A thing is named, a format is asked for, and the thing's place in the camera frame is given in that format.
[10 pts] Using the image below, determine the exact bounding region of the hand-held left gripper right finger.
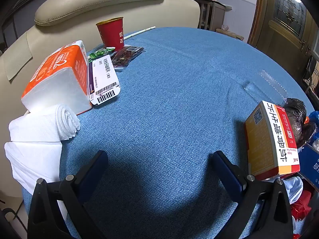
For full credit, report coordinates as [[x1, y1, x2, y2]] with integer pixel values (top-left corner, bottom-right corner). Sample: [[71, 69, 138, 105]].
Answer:
[[212, 151, 293, 239]]

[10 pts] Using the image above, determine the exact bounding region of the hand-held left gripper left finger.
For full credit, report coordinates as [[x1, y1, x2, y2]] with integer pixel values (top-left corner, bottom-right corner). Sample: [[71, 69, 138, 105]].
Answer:
[[27, 150, 109, 239]]

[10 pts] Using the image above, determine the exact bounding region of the orange white medicine box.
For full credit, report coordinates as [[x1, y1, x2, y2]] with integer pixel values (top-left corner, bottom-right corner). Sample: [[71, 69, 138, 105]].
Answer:
[[244, 101, 301, 181]]

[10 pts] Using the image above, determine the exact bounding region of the black plastic bag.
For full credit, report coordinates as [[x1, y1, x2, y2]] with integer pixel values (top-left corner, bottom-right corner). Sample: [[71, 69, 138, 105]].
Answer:
[[284, 98, 317, 147]]

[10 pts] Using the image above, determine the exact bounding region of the white tissue sheet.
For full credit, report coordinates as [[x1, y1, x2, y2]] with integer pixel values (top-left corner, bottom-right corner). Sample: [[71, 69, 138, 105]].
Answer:
[[4, 141, 68, 219]]

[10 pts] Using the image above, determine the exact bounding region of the pale blue face mask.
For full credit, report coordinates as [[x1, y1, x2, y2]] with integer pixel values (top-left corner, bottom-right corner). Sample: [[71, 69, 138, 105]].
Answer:
[[284, 177, 303, 205]]

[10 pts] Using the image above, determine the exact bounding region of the white toilet paper roll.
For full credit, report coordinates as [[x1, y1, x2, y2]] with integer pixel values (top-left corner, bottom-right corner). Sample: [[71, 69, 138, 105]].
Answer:
[[9, 105, 81, 143]]

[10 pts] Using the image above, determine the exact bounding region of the red plastic bag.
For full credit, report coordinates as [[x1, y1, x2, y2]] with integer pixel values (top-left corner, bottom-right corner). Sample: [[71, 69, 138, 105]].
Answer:
[[290, 189, 312, 222]]

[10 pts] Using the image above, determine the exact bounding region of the dark blue carton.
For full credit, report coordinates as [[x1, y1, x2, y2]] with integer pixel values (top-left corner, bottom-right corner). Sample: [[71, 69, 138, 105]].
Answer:
[[298, 143, 319, 187]]

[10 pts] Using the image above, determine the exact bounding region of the clear plastic blister tray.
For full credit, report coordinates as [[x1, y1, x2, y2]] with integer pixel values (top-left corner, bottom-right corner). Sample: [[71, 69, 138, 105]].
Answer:
[[244, 70, 289, 105]]

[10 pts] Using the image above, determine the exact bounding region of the white purple medicine box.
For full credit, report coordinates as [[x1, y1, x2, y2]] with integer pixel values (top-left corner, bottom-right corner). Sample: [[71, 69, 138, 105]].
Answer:
[[88, 55, 121, 105]]

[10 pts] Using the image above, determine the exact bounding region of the blue plastic bag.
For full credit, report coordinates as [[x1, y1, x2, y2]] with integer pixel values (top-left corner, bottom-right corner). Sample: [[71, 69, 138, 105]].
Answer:
[[308, 111, 319, 127]]

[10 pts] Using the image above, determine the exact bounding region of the orange tissue pack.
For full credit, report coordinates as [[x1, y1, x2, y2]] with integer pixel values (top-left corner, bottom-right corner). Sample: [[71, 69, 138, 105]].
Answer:
[[21, 40, 93, 115]]

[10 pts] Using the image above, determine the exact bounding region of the green candy wrapper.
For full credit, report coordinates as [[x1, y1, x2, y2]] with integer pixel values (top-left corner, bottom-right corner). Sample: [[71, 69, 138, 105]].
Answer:
[[88, 47, 115, 60]]

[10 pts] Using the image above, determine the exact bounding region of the dark snack packet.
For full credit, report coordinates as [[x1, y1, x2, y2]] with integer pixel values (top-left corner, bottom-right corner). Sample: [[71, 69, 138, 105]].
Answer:
[[111, 45, 144, 68]]

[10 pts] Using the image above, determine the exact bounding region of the red paper cup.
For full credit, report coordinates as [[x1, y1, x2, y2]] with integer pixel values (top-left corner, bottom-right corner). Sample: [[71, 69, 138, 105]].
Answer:
[[96, 17, 124, 51]]

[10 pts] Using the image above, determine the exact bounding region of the brown cardboard box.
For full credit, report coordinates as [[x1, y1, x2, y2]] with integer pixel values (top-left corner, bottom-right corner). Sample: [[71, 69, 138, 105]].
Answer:
[[216, 28, 245, 41]]

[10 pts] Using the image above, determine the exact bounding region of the white straw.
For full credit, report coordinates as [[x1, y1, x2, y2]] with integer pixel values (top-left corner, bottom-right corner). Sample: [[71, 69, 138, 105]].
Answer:
[[123, 26, 156, 40]]

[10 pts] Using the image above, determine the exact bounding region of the wooden radiator cabinet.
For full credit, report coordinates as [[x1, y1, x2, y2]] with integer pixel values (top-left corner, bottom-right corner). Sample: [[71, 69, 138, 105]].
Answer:
[[198, 0, 233, 31]]

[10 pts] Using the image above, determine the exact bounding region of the wooden glass-panel door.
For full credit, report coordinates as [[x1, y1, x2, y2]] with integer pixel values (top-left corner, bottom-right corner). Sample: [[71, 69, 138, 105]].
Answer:
[[248, 0, 319, 63]]

